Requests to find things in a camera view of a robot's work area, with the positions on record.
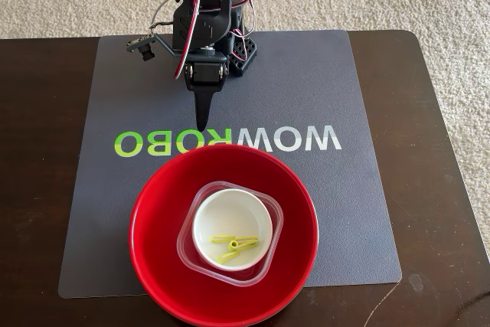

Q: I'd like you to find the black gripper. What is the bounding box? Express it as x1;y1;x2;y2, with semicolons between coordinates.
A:
183;51;230;133

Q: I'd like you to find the small white bowl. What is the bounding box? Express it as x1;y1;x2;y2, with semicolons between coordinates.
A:
191;188;275;272

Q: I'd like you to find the clear plastic container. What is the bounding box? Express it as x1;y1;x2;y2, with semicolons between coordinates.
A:
175;180;286;289

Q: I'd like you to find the yellow clip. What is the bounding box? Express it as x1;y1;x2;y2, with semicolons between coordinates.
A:
208;233;260;265

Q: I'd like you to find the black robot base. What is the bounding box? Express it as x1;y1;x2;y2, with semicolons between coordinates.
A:
225;30;259;77

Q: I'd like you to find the red bowl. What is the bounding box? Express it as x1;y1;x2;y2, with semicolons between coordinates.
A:
128;142;319;326

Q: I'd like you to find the grey WOWROBO mat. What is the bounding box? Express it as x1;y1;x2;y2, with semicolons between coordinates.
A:
57;29;403;300

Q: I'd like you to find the red white ribbon cable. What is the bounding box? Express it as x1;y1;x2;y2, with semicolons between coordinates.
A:
173;0;202;80

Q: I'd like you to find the dark camera mount bracket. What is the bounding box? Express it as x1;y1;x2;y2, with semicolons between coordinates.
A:
152;32;188;60

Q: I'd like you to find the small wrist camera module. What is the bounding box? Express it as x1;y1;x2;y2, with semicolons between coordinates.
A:
125;33;156;63

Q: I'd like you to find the grey camera cable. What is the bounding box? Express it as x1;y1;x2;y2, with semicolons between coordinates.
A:
148;0;181;34

